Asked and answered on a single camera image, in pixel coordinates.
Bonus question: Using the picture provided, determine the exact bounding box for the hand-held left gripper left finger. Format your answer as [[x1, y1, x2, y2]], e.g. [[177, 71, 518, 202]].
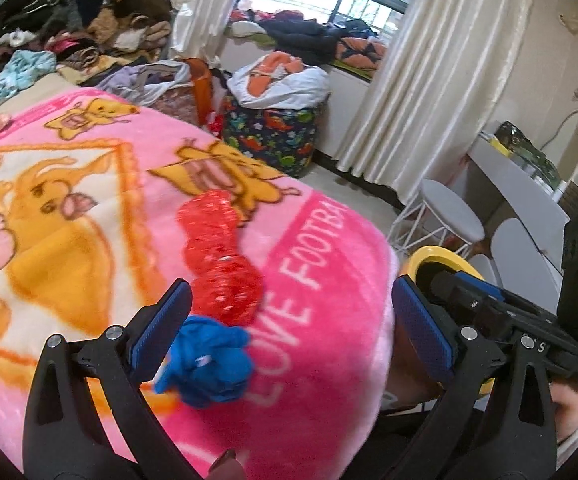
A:
[[22, 277, 205, 480]]

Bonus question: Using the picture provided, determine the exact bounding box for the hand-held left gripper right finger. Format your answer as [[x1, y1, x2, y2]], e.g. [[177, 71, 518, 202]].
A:
[[391, 274, 560, 480]]

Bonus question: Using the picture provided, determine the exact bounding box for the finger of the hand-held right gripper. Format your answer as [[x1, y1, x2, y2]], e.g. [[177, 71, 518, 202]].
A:
[[430, 270, 508, 337], [455, 270, 506, 307]]

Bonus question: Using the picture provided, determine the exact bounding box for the yellow rimmed black trash bin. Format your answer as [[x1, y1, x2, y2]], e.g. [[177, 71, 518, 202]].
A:
[[400, 245, 494, 397]]

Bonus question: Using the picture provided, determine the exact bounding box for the blue wrapper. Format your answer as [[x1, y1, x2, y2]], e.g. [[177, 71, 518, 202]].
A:
[[154, 315, 256, 409]]

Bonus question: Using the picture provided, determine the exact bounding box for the person's right hand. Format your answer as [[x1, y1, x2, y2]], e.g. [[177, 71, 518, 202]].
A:
[[549, 383, 578, 447]]

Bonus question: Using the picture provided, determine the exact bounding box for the white chair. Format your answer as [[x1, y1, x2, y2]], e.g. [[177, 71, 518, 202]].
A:
[[469, 217, 570, 312]]

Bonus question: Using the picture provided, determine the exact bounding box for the round grey stool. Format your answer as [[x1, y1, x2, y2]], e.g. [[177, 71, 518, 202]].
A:
[[388, 179, 486, 262]]

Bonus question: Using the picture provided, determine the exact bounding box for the red crinkly plastic wrapper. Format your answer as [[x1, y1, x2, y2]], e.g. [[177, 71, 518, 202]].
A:
[[175, 189, 266, 327]]

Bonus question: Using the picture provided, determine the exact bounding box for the pink cartoon bear blanket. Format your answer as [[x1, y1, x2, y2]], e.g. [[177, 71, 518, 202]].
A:
[[0, 87, 400, 480]]

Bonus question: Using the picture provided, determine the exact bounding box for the white desk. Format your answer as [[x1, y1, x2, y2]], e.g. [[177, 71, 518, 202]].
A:
[[461, 132, 570, 262]]

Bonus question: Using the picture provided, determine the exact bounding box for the glossy dark handbag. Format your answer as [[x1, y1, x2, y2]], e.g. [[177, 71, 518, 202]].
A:
[[494, 120, 566, 187]]

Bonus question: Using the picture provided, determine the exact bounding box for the dinosaur print laundry basket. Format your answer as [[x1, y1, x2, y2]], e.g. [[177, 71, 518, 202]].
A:
[[221, 97, 328, 179]]

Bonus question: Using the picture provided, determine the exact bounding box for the floral fabric basket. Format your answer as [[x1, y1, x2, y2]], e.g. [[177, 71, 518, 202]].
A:
[[154, 85, 216, 132]]

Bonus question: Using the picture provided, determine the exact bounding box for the white satin curtain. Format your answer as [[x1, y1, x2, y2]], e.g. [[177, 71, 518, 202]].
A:
[[169, 0, 251, 69], [336, 0, 538, 207]]

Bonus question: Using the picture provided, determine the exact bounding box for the orange bag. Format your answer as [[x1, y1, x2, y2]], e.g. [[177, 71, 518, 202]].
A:
[[184, 57, 216, 127]]

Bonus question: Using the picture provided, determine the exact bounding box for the grey white garment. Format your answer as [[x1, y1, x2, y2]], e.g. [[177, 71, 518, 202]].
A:
[[96, 60, 191, 102]]

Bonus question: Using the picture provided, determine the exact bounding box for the white laundry bag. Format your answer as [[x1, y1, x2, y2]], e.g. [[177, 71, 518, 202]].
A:
[[229, 52, 333, 111]]

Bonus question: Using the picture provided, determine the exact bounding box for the light blue garment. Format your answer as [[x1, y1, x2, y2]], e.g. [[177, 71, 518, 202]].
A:
[[0, 50, 58, 109]]

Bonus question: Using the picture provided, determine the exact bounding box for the heap of dark jackets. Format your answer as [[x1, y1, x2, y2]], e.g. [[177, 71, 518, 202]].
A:
[[229, 7, 391, 84]]

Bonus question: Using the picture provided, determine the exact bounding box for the pile of clothes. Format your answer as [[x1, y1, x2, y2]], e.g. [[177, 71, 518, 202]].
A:
[[0, 0, 172, 103]]

